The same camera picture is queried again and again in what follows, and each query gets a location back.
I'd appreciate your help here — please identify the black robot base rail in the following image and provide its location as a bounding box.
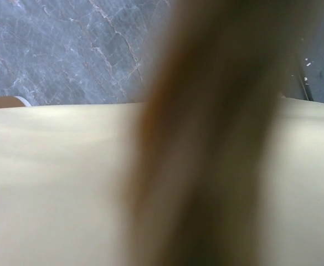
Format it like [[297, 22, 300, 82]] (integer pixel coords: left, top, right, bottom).
[[291, 0, 324, 106]]

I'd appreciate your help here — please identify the single brown paper cup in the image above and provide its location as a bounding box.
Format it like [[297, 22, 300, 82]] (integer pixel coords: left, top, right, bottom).
[[0, 96, 31, 109]]

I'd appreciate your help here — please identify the brown paper bag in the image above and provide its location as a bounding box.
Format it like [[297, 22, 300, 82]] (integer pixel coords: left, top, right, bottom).
[[0, 98, 324, 265]]

